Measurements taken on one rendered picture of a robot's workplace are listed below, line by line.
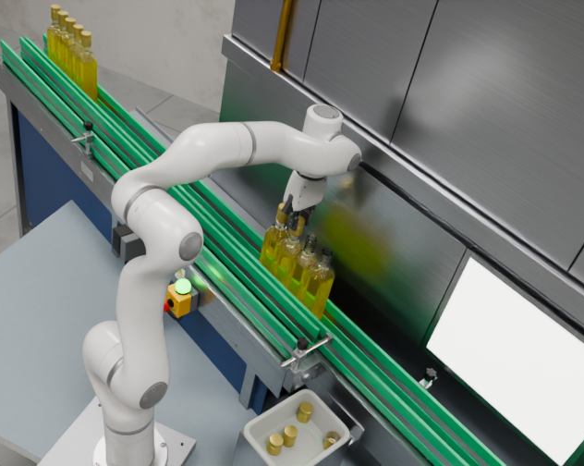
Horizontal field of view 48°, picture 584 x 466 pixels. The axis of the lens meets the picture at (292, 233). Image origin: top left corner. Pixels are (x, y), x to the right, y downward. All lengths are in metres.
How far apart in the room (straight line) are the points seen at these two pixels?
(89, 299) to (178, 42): 2.78
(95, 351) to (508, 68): 1.04
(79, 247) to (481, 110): 1.49
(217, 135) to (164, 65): 3.57
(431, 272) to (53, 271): 1.28
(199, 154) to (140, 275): 0.26
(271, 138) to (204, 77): 3.34
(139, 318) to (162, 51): 3.55
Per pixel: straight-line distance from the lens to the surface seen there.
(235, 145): 1.27
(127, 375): 1.43
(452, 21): 1.44
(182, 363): 2.04
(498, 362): 1.59
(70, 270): 2.30
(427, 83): 1.49
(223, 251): 1.90
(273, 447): 1.65
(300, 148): 1.39
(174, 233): 1.21
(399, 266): 1.65
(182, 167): 1.23
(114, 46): 5.01
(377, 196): 1.62
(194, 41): 4.61
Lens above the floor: 2.35
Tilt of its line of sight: 39 degrees down
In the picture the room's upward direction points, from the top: 14 degrees clockwise
